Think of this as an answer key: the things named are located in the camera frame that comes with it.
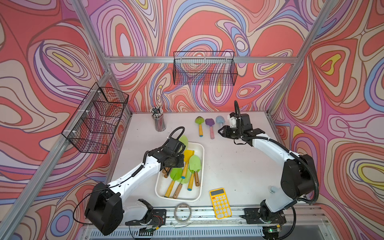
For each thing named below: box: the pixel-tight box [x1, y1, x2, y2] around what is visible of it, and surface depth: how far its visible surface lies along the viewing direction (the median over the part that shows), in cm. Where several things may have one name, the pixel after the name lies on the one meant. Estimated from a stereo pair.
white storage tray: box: [155, 142, 205, 202], surface depth 85 cm
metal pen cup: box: [149, 106, 167, 132], surface depth 101 cm
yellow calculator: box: [209, 187, 232, 220], surface depth 78 cm
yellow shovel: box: [181, 149, 195, 179], surface depth 92 cm
